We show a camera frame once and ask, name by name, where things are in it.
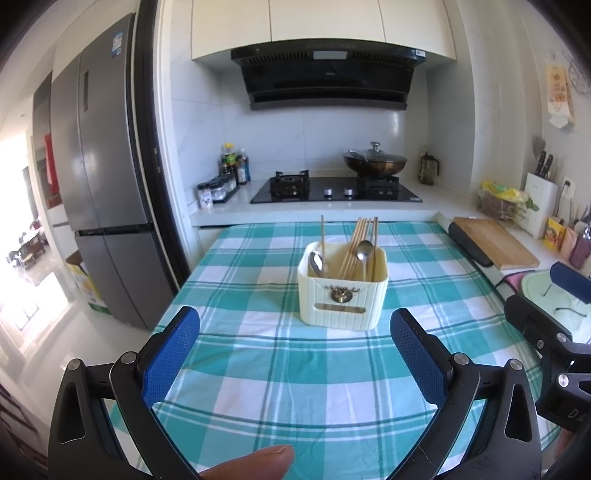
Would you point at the teal checked tablecloth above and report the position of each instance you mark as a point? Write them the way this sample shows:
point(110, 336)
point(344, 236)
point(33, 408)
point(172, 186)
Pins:
point(258, 350)

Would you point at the pale green plastic lid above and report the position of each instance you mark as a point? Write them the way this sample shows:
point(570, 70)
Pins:
point(540, 288)

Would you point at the dark door frame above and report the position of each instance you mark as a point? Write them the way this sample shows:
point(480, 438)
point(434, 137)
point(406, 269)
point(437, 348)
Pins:
point(152, 138)

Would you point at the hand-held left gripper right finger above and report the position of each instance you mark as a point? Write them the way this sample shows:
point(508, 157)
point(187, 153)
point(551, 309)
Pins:
point(418, 360)

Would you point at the person's left hand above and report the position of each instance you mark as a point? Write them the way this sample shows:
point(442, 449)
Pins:
point(258, 464)

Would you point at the yellow plastic bag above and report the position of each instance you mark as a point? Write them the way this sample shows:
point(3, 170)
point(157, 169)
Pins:
point(501, 191)

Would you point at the cardboard box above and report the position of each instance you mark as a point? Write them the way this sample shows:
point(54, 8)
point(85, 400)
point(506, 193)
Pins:
point(90, 288)

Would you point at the yellow-capped sauce bottle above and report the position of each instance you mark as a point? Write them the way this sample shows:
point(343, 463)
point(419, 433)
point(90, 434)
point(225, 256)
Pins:
point(229, 159)

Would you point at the set of wooden chopsticks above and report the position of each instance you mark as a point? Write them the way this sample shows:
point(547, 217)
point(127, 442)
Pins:
point(361, 228)

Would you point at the black spice jar rack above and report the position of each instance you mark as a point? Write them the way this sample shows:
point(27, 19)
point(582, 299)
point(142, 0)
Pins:
point(224, 189)

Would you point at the purple soap dispenser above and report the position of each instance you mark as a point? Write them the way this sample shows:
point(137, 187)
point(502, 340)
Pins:
point(581, 249)

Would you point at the cream ribbed utensil holder box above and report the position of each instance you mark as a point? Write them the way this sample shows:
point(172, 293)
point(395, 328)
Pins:
point(318, 300)

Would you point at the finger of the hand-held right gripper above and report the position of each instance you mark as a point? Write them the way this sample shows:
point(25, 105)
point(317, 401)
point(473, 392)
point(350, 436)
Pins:
point(535, 323)
point(572, 281)

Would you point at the pink cloth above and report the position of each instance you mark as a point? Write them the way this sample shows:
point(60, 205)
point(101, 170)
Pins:
point(512, 281)

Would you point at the white spice jar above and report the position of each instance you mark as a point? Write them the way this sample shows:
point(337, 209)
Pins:
point(204, 196)

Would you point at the white wall cabinet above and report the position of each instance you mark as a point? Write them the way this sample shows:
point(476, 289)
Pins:
point(323, 23)

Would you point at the wall socket with plug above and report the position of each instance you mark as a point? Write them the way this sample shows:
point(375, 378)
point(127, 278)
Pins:
point(568, 182)

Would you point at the red hanging cloth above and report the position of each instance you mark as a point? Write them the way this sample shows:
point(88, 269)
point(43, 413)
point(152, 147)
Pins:
point(51, 166)

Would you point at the dark soy sauce bottle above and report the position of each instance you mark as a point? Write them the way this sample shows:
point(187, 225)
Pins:
point(241, 170)

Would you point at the yellow printed mug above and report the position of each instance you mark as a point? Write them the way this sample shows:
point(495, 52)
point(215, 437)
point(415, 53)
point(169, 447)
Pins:
point(554, 233)

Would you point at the black gas cooktop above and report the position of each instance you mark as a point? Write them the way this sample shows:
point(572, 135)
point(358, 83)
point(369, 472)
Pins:
point(318, 184)

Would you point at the tall grey cabinet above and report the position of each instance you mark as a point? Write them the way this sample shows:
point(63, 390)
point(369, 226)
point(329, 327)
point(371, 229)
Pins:
point(44, 152)

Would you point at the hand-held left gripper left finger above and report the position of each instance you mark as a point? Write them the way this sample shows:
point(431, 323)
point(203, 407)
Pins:
point(171, 360)

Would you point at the wooden cutting board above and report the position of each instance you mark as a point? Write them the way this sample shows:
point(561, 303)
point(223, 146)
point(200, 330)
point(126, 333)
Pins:
point(498, 242)

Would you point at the pink cup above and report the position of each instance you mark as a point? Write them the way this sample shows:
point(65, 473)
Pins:
point(570, 241)

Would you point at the glass wok lid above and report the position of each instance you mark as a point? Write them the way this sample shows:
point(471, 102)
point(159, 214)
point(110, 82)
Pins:
point(375, 154)

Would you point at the white knife block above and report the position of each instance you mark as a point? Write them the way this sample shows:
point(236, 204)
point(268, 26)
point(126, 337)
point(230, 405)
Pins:
point(541, 207)

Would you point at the black range hood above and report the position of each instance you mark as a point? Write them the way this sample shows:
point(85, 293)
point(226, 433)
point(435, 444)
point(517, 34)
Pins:
point(323, 78)

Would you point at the grey refrigerator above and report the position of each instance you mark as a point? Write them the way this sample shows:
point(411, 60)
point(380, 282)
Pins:
point(106, 161)

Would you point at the hanging printed bag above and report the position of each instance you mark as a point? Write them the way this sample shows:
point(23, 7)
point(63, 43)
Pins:
point(561, 97)

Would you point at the blue bottle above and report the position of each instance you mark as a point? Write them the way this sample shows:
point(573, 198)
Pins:
point(247, 165)

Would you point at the dark wok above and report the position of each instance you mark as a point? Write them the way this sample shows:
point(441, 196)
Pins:
point(374, 170)

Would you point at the black cylindrical roll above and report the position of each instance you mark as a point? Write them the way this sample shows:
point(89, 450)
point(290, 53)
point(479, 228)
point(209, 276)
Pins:
point(471, 244)

